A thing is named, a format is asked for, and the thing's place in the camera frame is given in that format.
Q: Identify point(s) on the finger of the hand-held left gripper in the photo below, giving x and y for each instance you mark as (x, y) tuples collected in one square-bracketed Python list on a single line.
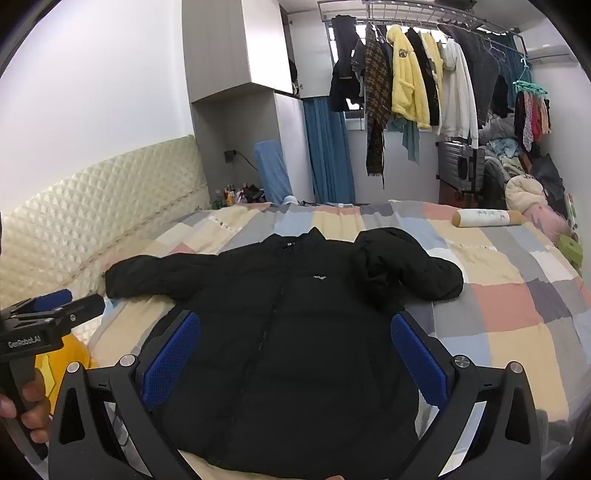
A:
[(53, 299), (83, 308)]

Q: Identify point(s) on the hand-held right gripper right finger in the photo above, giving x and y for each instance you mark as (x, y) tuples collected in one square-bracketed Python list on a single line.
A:
[(422, 360)]

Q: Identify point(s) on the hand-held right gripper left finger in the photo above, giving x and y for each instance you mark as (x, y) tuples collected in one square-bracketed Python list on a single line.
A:
[(168, 360)]

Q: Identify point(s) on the black puffer jacket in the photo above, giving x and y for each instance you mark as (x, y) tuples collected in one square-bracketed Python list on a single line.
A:
[(300, 346)]

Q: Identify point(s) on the pile of clothes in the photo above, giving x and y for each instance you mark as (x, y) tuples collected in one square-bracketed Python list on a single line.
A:
[(501, 147)]

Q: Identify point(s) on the metal clothes rack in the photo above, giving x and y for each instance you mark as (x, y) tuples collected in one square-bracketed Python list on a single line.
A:
[(406, 11)]

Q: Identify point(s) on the person's left hand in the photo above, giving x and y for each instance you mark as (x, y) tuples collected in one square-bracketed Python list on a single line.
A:
[(39, 406)]

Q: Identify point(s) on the yellow cloth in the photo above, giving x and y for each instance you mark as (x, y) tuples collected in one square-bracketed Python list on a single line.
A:
[(69, 364)]

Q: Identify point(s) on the patchwork bed blanket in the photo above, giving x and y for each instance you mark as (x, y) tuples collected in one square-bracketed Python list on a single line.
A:
[(508, 323)]

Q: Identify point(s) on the cream quilted headboard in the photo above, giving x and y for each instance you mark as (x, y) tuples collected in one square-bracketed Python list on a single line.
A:
[(92, 207)]

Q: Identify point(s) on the cream bolster pillow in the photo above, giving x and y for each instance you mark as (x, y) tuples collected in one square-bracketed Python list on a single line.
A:
[(489, 218)]

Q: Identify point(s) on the bedside clutter of bottles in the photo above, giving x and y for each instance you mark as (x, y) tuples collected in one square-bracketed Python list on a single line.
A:
[(238, 194)]

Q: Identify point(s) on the green plush toy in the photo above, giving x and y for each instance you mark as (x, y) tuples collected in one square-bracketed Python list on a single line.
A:
[(570, 249)]

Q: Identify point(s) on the pink plush cushion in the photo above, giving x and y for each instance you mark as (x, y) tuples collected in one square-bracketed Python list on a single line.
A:
[(549, 224)]

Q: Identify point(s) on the cream plush blanket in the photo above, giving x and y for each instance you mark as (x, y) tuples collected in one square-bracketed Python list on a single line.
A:
[(524, 194)]

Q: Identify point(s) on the dark grey suitcase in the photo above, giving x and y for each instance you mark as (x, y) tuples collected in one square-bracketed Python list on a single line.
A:
[(459, 166)]

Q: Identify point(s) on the light teal garment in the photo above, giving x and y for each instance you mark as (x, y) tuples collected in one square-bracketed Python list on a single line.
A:
[(408, 138)]

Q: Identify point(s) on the blue curtain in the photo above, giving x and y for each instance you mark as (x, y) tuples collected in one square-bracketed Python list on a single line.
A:
[(328, 152)]

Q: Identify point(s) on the white hoodie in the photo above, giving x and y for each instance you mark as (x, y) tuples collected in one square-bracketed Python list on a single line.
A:
[(459, 97)]

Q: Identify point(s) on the green clip hanger with socks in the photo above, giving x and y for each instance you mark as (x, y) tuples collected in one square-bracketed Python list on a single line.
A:
[(531, 110)]

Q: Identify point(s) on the hanging black coat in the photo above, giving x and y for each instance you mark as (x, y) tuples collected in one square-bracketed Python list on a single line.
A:
[(429, 83)]

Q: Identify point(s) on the yellow fleece jacket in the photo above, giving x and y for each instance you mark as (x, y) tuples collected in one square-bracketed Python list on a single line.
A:
[(406, 83)]

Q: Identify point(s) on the dark grey coat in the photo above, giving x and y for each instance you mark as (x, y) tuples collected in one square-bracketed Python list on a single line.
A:
[(482, 74)]

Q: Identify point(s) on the grey wardrobe cabinet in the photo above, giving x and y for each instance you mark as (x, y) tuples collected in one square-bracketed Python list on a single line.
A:
[(231, 50)]

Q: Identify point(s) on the hanging black jacket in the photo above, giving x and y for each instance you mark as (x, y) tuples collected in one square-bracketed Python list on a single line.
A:
[(344, 69)]

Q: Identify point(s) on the dark teal hanging cloth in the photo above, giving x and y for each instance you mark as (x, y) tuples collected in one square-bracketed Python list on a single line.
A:
[(508, 64)]

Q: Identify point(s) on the white air conditioner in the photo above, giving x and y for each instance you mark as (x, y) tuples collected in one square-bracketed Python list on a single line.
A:
[(549, 46)]

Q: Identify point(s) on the black wall socket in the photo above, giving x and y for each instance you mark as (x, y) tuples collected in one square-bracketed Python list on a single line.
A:
[(230, 156)]

